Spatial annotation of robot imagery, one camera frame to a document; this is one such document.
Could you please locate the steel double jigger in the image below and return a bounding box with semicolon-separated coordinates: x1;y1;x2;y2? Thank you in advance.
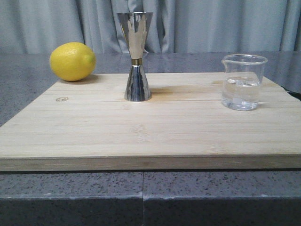
117;12;153;102

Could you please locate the clear glass beaker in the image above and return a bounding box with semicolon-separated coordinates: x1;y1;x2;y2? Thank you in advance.
222;54;268;111

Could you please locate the bamboo cutting board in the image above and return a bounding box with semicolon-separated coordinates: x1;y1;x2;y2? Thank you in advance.
0;73;301;171

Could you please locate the yellow lemon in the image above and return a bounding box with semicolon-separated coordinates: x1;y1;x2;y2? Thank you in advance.
49;42;96;81

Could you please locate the grey curtain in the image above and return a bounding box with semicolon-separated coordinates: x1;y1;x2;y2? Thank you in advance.
0;0;301;54

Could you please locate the black board handle loop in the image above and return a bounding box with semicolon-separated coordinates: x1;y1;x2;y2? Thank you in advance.
283;88;301;100

